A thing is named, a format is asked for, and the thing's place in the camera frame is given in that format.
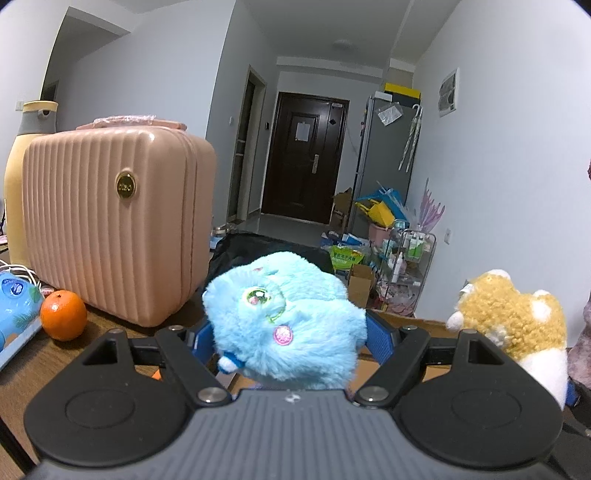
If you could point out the dark brown entrance door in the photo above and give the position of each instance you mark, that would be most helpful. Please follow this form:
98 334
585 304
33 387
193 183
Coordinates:
302 157

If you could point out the grey refrigerator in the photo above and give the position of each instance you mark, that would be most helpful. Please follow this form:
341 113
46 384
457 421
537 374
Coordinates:
385 147

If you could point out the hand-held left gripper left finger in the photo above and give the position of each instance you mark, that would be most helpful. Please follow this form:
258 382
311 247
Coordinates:
202 339

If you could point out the yellow and white plush toy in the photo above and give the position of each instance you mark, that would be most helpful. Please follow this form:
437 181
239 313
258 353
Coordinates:
517 314

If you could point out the small open cardboard box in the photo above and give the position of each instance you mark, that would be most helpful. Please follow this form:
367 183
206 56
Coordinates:
360 281

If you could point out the green printed bag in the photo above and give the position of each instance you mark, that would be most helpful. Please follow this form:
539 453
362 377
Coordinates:
346 256

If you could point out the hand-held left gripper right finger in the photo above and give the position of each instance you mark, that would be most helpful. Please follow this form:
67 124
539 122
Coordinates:
378 339

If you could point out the white wall panel box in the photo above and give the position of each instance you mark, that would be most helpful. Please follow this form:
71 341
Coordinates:
449 92

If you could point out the orange fruit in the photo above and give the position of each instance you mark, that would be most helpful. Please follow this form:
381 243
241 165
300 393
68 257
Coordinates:
63 315

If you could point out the yellow and black box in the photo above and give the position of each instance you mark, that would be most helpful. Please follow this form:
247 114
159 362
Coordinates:
401 91

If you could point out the blue tissue pack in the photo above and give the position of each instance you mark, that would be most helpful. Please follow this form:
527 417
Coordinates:
14 304

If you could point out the clear folded umbrella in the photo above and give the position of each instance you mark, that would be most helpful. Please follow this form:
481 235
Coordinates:
412 138

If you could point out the dried pink flower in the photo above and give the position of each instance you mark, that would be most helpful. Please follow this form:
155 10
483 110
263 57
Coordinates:
588 170

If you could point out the cream bottle with grey band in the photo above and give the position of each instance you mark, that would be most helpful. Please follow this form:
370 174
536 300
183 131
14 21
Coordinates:
18 184

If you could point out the purple feather decoration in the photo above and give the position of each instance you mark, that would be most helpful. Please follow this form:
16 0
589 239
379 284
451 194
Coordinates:
431 210

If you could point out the light blue plush toy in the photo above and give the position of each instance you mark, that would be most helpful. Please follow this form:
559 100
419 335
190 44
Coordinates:
281 304

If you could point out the pink ribbed suitcase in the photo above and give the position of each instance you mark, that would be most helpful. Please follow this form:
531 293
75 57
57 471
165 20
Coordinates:
115 230

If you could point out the mottled purple vase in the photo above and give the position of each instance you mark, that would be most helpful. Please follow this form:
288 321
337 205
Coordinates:
582 346

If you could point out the white wall socket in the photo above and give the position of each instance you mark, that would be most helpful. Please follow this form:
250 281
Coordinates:
447 236

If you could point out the pink bucket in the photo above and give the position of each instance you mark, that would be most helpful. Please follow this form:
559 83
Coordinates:
381 233

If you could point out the black bag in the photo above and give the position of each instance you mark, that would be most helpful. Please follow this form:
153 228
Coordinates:
226 249

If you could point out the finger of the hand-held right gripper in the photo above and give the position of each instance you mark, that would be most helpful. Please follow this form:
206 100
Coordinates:
572 394

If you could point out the brown cardboard carton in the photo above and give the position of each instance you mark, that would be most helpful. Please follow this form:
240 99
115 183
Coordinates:
341 203

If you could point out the cardboard box with orange rim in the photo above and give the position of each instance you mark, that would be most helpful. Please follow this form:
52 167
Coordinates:
415 319

